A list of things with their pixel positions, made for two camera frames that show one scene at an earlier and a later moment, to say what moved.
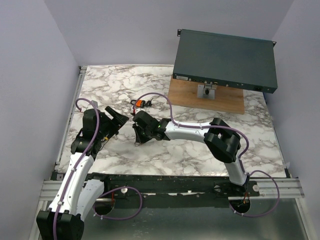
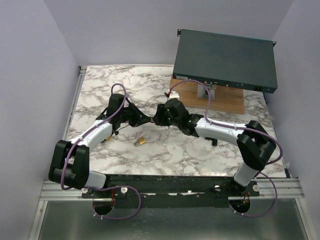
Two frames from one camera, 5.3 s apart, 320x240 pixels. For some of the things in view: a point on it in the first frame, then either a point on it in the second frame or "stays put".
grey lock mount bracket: (206, 91) stays put
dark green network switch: (226, 60) stays put
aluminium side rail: (79, 79) stays put
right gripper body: (143, 136) -> (166, 114)
